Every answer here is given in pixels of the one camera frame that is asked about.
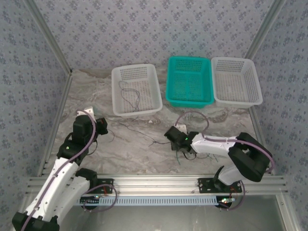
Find aluminium frame cross rail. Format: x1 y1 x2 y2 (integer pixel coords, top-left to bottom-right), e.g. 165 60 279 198
23 174 288 196

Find black controller board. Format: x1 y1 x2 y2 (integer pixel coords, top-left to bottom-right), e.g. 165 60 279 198
80 196 101 210
218 197 236 209

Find white slotted cable duct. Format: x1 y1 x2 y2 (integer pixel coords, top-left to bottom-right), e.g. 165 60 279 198
76 195 235 206

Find aluminium frame leg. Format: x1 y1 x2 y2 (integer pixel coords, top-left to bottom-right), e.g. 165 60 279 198
276 194 298 231

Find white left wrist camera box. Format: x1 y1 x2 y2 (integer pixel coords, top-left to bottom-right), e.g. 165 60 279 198
77 106 94 118

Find white perforated plastic basket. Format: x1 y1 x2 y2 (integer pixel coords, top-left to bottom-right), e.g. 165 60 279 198
211 56 263 107
111 63 163 118

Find aluminium corner post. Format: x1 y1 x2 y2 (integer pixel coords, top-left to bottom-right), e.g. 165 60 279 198
23 0 73 75
243 0 287 60

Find mauve base cable loop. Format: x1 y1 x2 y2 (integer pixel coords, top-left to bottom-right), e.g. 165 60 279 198
81 184 118 214
226 182 246 211

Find teal perforated plastic basket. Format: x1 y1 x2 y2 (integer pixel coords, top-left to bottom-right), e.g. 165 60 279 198
166 56 215 109

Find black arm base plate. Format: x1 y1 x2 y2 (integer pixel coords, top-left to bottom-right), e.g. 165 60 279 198
95 178 115 195
197 177 243 194

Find mauve left arm cable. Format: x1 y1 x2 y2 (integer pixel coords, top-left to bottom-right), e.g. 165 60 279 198
24 109 98 229

